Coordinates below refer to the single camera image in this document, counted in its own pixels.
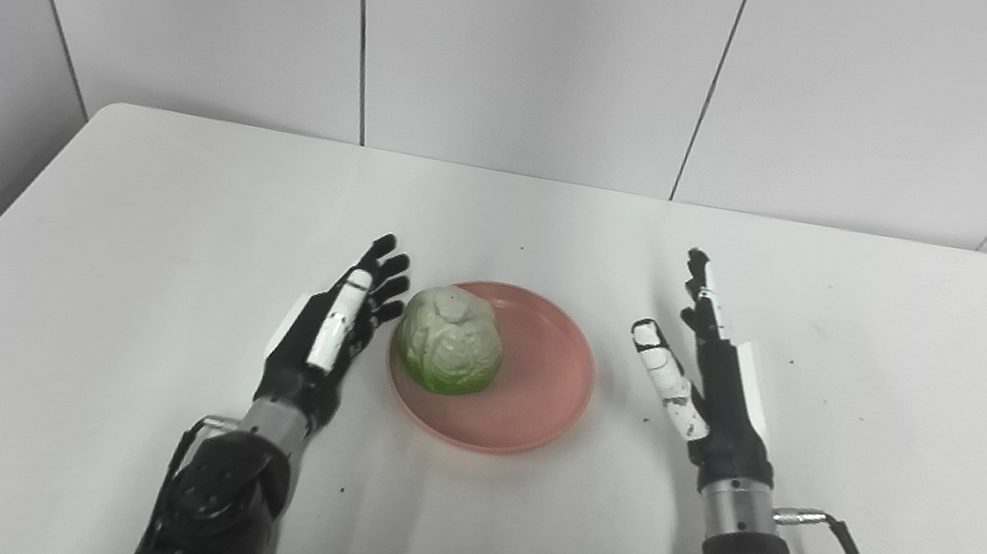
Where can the pink round plate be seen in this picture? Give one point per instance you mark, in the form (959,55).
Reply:
(537,376)

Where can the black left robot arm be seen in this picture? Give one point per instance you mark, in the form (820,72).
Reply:
(225,504)

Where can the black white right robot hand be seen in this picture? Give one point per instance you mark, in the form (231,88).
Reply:
(730,431)

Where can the green white toy cabbage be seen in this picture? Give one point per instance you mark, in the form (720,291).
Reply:
(450,340)

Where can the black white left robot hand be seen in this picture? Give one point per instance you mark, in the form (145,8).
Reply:
(298,375)

